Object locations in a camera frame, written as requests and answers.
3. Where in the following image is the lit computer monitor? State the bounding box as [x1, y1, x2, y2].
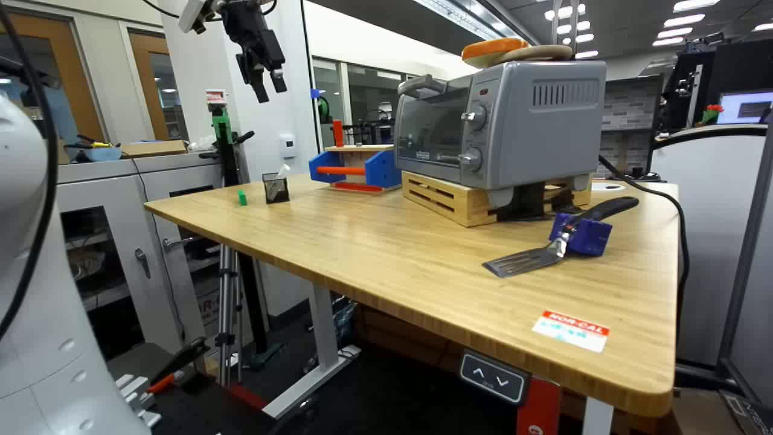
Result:
[715, 90, 773, 128]

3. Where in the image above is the black toaster power cable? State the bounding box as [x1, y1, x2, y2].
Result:
[596, 153, 692, 323]

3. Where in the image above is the beige wooden plate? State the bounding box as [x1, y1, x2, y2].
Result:
[498, 42, 576, 66]

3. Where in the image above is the white curved partition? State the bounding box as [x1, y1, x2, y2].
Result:
[650, 124, 773, 371]

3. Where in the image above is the desk height control panel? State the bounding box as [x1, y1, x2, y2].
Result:
[456, 350, 531, 406]

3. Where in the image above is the white cabinet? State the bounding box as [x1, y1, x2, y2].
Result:
[56, 147, 230, 359]

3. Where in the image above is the wooden slatted crate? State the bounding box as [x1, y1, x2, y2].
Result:
[400, 170, 593, 229]

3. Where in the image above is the black mesh holder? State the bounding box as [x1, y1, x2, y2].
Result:
[260, 170, 294, 206]

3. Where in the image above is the green black stand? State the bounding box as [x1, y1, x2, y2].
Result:
[202, 90, 255, 189]

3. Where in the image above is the red panel under table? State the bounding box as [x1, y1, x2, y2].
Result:
[514, 377, 566, 435]

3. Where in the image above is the white table leg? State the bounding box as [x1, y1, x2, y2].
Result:
[260, 282, 361, 424]

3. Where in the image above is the grey toaster oven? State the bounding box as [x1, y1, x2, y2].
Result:
[390, 59, 609, 194]

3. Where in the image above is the metal tripod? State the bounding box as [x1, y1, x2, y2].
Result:
[213, 245, 272, 389]

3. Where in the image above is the orange plate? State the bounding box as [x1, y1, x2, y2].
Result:
[459, 37, 531, 71]

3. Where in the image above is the black spatula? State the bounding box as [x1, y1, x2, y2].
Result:
[480, 194, 643, 280]

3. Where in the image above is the white wall device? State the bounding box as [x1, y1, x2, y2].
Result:
[278, 130, 299, 163]

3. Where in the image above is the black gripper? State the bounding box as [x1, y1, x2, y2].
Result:
[218, 0, 290, 106]

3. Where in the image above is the blue wooden peg bench toy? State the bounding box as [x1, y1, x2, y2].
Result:
[306, 142, 404, 197]

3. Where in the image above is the red white sticker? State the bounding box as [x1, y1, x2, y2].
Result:
[528, 309, 614, 356]

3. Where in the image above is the wooden board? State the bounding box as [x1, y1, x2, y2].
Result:
[117, 137, 190, 159]

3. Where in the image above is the orange toy peg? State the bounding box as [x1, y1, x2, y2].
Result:
[316, 165, 370, 178]

